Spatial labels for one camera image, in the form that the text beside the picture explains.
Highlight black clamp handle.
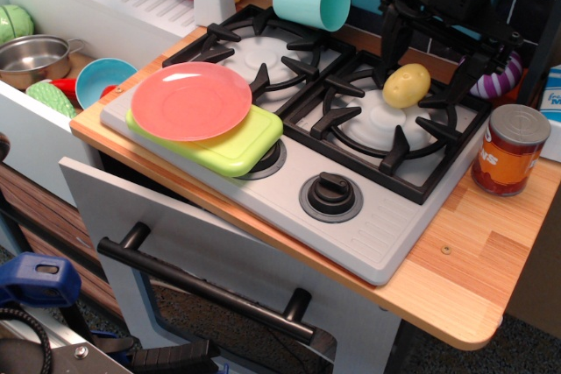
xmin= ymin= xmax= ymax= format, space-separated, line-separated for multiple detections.
xmin=126 ymin=340 xmax=220 ymax=374

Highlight black left burner grate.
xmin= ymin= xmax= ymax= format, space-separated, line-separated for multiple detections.
xmin=163 ymin=5 xmax=356 ymax=116

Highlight black oven door handle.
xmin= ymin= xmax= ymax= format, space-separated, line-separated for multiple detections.
xmin=97 ymin=222 xmax=316 ymax=345

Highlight purple striped toy onion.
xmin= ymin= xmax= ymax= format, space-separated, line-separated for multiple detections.
xmin=469 ymin=52 xmax=523 ymax=100

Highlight black right burner grate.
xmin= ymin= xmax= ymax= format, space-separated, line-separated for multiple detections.
xmin=281 ymin=49 xmax=490 ymax=204

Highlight white toy sink unit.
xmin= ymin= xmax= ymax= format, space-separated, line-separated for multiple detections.
xmin=1 ymin=0 xmax=195 ymax=203

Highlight yellow toy potato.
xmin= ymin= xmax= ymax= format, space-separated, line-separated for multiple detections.
xmin=382 ymin=63 xmax=431 ymax=109

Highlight green toy cabbage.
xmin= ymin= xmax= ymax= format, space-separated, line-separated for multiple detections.
xmin=1 ymin=4 xmax=35 ymax=44

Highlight pink plastic plate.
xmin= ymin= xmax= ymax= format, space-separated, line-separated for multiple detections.
xmin=131 ymin=62 xmax=252 ymax=141

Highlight black left stove knob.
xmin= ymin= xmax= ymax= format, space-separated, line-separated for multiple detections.
xmin=238 ymin=140 xmax=287 ymax=180

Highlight black braided cable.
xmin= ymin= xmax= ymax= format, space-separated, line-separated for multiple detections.
xmin=0 ymin=307 xmax=53 ymax=374

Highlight lime green cutting board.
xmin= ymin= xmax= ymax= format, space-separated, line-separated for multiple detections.
xmin=125 ymin=105 xmax=283 ymax=177

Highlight black right stove knob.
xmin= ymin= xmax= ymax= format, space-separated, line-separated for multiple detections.
xmin=299 ymin=172 xmax=364 ymax=223

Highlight black stove knob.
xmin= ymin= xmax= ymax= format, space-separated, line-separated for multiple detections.
xmin=238 ymin=140 xmax=287 ymax=180
xmin=299 ymin=172 xmax=364 ymax=223

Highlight grey toy stovetop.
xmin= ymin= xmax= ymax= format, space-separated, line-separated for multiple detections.
xmin=100 ymin=2 xmax=493 ymax=286

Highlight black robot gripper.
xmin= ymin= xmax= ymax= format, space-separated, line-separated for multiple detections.
xmin=380 ymin=0 xmax=522 ymax=105

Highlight green toy cucumber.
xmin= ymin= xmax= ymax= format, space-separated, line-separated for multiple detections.
xmin=25 ymin=81 xmax=77 ymax=118

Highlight white blue milk carton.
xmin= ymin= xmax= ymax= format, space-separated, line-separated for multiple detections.
xmin=539 ymin=65 xmax=561 ymax=162

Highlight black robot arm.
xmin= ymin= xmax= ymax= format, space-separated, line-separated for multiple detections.
xmin=378 ymin=0 xmax=522 ymax=107

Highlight blue plastic bowl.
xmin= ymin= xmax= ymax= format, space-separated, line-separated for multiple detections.
xmin=75 ymin=58 xmax=138 ymax=109

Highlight teal plastic cup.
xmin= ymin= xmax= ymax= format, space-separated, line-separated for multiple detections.
xmin=273 ymin=0 xmax=351 ymax=32

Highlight black burner grate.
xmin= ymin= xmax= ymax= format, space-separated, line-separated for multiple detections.
xmin=281 ymin=49 xmax=490 ymax=204
xmin=163 ymin=5 xmax=356 ymax=116

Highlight small steel pot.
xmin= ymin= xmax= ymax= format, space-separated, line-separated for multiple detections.
xmin=1 ymin=34 xmax=85 ymax=90

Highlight blue clamp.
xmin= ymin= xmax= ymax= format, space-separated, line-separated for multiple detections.
xmin=1 ymin=252 xmax=82 ymax=307

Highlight red toy pepper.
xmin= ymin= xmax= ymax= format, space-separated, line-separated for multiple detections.
xmin=50 ymin=78 xmax=77 ymax=101

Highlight white oven door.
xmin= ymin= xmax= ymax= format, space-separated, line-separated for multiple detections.
xmin=60 ymin=158 xmax=401 ymax=373

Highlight orange toy soup can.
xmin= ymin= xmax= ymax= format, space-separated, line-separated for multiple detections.
xmin=472 ymin=104 xmax=551 ymax=196

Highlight aluminium bracket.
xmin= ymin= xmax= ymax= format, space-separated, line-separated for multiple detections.
xmin=52 ymin=342 xmax=130 ymax=374

